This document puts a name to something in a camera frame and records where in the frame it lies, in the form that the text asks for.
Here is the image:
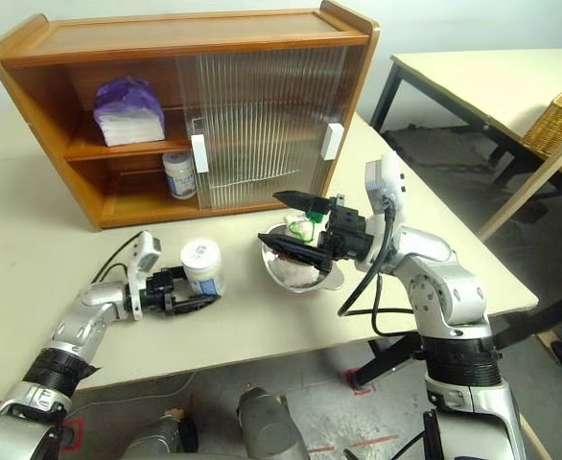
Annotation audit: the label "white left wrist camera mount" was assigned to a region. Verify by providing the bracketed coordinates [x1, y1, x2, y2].
[125, 231, 164, 321]

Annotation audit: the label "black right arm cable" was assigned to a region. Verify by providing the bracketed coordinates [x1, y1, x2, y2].
[337, 194, 424, 339]

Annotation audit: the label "brown wooden cabinet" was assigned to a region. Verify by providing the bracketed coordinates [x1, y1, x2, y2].
[0, 0, 382, 233]

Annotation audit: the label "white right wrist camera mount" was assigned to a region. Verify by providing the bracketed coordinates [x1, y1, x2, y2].
[364, 152, 410, 227]

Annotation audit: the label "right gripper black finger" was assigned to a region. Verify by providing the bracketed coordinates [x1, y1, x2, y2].
[257, 233, 335, 275]
[271, 190, 333, 215]

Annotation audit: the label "black table leg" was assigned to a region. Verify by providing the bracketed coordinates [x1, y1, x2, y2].
[490, 299, 562, 351]
[352, 334, 424, 390]

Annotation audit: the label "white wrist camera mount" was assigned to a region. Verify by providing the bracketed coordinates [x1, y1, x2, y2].
[125, 231, 164, 321]
[364, 152, 410, 227]

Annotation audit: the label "grey rounded leg shell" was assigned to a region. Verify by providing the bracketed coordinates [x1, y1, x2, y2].
[236, 386, 310, 460]
[120, 414, 200, 460]

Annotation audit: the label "woven wicker basket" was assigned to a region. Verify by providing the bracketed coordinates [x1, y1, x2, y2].
[522, 76, 562, 176]

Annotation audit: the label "light wooden pole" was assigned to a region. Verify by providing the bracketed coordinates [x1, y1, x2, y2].
[520, 421, 553, 460]
[477, 128, 562, 243]

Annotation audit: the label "white plastic jar blue label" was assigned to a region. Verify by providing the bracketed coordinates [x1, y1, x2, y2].
[161, 150, 199, 201]
[179, 239, 225, 297]

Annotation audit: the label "beige side table black legs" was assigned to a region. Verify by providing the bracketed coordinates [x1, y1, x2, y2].
[369, 47, 562, 193]

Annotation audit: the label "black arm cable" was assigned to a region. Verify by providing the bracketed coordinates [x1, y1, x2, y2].
[337, 194, 424, 339]
[91, 237, 142, 284]

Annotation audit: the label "ribbed glass sliding door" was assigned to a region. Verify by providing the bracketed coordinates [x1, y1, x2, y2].
[175, 47, 344, 211]
[197, 45, 349, 210]

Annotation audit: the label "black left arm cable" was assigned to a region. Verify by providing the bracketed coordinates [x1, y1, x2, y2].
[91, 237, 142, 284]

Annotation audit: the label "round metal bowl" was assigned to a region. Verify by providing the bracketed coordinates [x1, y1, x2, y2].
[259, 220, 344, 293]

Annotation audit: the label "purple tissue pack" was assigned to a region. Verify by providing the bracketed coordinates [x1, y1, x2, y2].
[92, 76, 165, 148]

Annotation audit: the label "white plush dog striped sweater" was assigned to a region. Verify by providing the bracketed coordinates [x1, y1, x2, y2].
[273, 213, 333, 288]

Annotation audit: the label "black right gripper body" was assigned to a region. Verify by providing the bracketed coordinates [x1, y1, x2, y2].
[318, 194, 376, 263]

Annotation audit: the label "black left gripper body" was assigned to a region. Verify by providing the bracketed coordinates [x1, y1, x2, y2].
[140, 270, 177, 317]

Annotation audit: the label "thin white floor cable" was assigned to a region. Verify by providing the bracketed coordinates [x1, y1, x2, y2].
[69, 372, 197, 419]

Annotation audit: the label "white door handle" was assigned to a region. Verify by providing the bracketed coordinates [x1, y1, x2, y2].
[190, 134, 209, 173]
[319, 123, 343, 161]

